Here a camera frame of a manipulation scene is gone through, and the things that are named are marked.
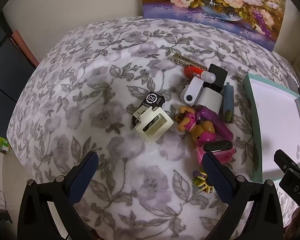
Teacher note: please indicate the black charger block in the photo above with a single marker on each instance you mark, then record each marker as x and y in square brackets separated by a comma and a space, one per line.
[218, 73]

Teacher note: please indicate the black toy car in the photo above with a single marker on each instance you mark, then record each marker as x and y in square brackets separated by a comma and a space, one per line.
[152, 98]

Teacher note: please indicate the dark cabinet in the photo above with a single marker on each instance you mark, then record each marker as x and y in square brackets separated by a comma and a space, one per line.
[5, 80]

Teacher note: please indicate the carrot-shaped toy knife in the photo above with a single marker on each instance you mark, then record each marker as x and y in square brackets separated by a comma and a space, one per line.
[227, 97]

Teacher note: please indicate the teal box lid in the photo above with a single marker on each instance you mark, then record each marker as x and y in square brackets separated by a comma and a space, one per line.
[277, 120]

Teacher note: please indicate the cream hair claw clip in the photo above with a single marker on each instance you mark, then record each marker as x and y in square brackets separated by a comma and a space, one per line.
[146, 127]

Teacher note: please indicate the pink dog toy figure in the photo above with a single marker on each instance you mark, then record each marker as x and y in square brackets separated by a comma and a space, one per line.
[190, 122]

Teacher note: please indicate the pink smart watch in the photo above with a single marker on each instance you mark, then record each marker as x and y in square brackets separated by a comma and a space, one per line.
[218, 152]

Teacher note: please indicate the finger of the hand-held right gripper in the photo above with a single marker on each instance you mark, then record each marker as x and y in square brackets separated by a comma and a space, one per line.
[283, 161]

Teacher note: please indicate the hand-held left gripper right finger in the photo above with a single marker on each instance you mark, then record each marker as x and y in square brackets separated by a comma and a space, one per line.
[217, 177]

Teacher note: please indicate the red-brown board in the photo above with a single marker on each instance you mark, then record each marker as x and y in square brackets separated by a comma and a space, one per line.
[25, 50]

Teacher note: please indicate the flower painting canvas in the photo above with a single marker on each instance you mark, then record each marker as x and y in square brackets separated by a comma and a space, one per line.
[215, 2]

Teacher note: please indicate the purple lighter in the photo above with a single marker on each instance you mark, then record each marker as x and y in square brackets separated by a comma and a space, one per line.
[222, 127]

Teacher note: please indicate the white charger cube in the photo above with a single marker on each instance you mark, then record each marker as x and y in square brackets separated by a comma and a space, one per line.
[210, 97]

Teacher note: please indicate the yellow fidget spinner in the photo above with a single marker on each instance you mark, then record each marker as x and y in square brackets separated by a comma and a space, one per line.
[200, 180]

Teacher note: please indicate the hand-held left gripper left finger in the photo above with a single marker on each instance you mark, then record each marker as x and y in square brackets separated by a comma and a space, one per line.
[83, 177]

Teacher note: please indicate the gold patterned small box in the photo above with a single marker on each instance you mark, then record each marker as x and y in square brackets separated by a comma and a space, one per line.
[183, 61]

